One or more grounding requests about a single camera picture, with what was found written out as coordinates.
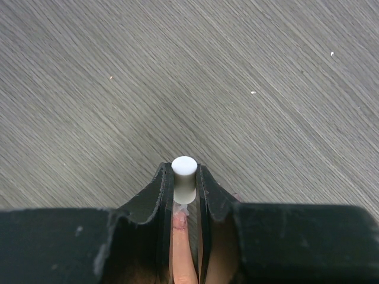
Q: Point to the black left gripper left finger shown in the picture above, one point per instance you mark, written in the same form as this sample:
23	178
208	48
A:
130	244

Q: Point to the person's bare hand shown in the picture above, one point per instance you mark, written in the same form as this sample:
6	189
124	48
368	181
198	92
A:
182	264

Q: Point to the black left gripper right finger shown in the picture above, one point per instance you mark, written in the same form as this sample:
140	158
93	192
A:
281	243

